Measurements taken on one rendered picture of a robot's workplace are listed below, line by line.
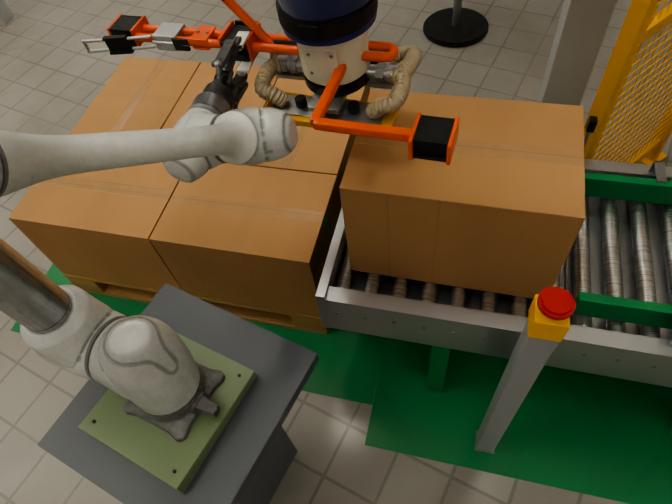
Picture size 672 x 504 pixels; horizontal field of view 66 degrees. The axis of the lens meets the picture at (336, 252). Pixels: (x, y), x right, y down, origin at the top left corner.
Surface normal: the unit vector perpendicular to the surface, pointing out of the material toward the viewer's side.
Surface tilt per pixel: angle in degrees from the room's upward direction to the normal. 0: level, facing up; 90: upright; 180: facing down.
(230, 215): 0
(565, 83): 90
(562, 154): 0
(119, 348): 9
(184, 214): 0
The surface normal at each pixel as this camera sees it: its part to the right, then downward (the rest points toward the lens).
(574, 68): -0.23, 0.81
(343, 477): -0.10, -0.56
